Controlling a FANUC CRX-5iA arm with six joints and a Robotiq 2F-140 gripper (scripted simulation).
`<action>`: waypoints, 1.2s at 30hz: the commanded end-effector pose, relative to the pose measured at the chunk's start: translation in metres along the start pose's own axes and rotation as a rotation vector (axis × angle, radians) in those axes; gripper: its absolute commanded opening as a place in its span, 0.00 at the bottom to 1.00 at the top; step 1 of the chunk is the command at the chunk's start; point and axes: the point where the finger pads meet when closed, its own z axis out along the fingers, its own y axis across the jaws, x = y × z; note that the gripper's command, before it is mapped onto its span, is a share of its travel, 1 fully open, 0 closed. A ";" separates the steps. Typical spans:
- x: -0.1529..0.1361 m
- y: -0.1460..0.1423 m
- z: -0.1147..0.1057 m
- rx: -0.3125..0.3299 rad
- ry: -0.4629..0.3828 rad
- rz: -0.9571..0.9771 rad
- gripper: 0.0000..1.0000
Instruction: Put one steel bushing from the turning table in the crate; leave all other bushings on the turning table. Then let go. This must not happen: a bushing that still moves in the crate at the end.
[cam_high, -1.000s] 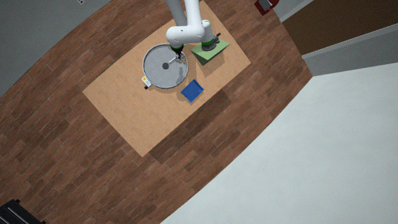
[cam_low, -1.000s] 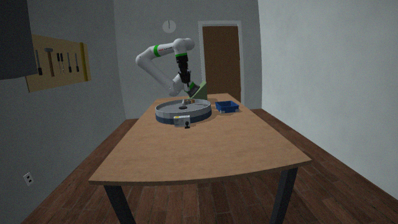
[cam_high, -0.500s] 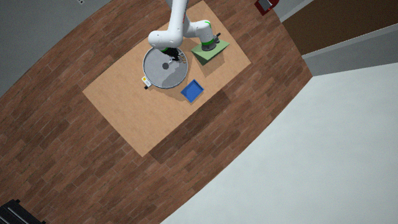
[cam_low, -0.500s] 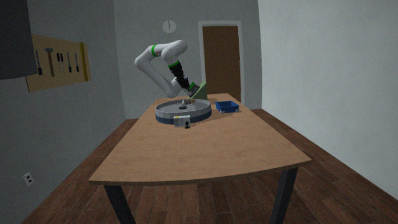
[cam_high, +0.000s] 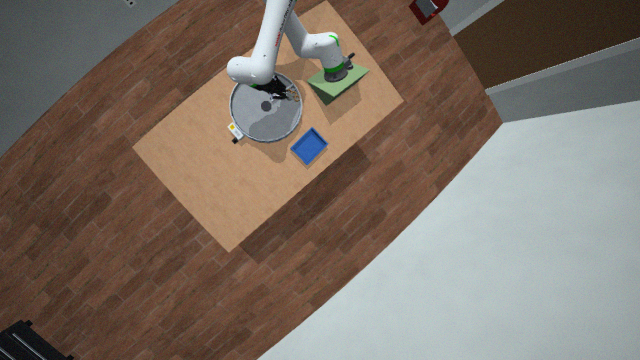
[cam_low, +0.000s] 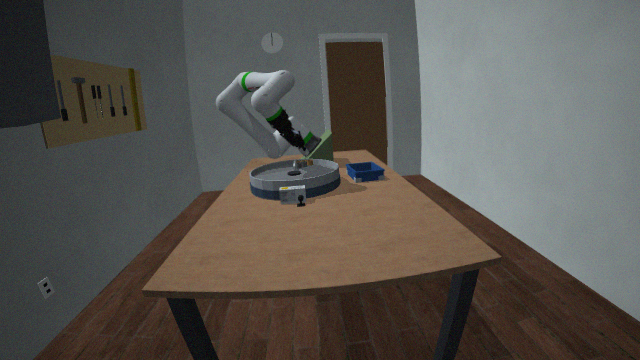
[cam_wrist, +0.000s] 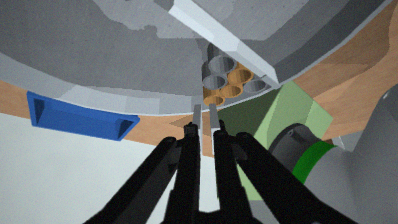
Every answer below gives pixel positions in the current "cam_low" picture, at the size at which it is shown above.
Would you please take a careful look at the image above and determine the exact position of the blue plastic crate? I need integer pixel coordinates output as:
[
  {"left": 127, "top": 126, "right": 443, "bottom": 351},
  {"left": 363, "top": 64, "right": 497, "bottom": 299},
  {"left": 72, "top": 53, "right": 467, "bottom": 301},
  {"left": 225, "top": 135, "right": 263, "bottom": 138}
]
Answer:
[{"left": 346, "top": 162, "right": 385, "bottom": 183}]

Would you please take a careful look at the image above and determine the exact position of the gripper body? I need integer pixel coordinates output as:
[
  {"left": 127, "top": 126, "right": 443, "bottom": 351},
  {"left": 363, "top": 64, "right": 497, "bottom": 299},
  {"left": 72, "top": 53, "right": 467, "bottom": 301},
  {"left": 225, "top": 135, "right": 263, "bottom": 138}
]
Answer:
[{"left": 276, "top": 119, "right": 295, "bottom": 137}]

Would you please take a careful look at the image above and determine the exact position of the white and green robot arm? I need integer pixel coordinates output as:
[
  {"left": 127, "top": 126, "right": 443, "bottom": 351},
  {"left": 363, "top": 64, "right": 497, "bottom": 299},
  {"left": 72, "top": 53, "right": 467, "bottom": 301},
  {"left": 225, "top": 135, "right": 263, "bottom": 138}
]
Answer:
[{"left": 216, "top": 70, "right": 322, "bottom": 159}]

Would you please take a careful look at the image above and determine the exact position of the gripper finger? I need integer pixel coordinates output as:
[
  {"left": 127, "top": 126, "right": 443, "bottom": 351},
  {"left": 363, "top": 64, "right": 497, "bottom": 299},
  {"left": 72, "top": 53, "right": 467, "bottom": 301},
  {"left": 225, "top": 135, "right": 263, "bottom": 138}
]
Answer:
[
  {"left": 280, "top": 133, "right": 305, "bottom": 156},
  {"left": 287, "top": 129, "right": 310, "bottom": 156}
]

